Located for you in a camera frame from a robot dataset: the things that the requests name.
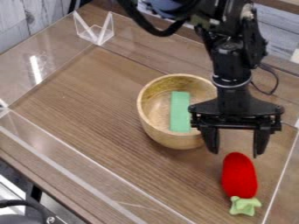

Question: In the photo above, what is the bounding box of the wooden bowl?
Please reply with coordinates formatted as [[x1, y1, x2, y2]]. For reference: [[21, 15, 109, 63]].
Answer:
[[136, 73, 216, 151]]

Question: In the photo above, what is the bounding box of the black cable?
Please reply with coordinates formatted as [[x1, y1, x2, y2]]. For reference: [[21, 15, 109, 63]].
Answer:
[[116, 0, 196, 38]]

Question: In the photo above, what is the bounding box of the black table clamp bracket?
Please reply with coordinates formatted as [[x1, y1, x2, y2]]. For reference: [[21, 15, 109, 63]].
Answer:
[[25, 185, 73, 224]]

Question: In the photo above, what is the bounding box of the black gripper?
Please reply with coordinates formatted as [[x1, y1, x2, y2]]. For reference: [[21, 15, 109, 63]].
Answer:
[[188, 78, 284, 158]]

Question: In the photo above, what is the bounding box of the clear acrylic corner bracket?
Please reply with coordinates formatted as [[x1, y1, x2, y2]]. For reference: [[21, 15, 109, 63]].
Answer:
[[72, 11, 115, 46]]

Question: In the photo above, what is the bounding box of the clear acrylic tray wall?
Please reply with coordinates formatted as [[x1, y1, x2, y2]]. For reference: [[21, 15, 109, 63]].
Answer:
[[0, 102, 195, 224]]

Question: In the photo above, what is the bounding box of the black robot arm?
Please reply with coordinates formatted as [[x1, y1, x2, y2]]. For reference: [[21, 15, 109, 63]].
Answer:
[[148, 0, 284, 156]]

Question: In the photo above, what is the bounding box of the green rectangular block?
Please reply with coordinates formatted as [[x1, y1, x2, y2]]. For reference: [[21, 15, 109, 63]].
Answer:
[[169, 91, 191, 133]]

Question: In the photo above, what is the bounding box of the red plush radish toy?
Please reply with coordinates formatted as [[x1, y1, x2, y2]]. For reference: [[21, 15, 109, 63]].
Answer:
[[220, 152, 261, 217]]

